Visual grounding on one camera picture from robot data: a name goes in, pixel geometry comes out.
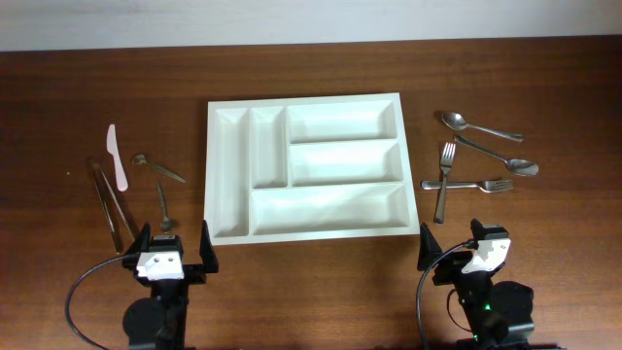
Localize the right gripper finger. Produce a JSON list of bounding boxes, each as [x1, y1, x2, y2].
[[470, 219, 508, 241], [417, 223, 443, 271]]

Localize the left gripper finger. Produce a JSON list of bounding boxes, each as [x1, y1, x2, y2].
[[199, 221, 219, 272], [124, 223, 151, 259]]

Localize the large metal spoon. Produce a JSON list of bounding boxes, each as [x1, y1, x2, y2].
[[454, 135, 539, 177], [440, 112, 524, 142]]

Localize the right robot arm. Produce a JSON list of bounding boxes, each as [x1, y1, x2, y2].
[[415, 219, 535, 349]]

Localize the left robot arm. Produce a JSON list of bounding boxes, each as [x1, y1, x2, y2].
[[122, 223, 219, 349]]

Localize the small teaspoon lower left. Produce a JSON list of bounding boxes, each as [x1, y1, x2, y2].
[[156, 182, 173, 232]]

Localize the small teaspoon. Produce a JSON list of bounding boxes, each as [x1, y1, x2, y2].
[[131, 154, 187, 183], [156, 182, 173, 232]]

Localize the metal tongs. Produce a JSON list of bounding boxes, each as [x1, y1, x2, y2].
[[88, 158, 136, 255]]

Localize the horizontal metal fork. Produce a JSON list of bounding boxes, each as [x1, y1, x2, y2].
[[421, 179, 513, 193]]

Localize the small teaspoon upper left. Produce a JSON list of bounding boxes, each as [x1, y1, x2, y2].
[[131, 154, 187, 183]]

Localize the pink plastic knife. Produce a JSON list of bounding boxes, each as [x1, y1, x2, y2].
[[106, 124, 129, 192]]

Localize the white plastic cutlery tray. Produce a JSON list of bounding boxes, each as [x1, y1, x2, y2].
[[204, 93, 419, 246]]

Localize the right black cable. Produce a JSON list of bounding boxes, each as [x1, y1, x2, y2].
[[415, 239, 475, 350]]

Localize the black cable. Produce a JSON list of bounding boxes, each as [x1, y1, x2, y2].
[[64, 253, 142, 350], [415, 239, 475, 350]]

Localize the left black cable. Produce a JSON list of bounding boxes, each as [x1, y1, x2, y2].
[[64, 253, 142, 350]]

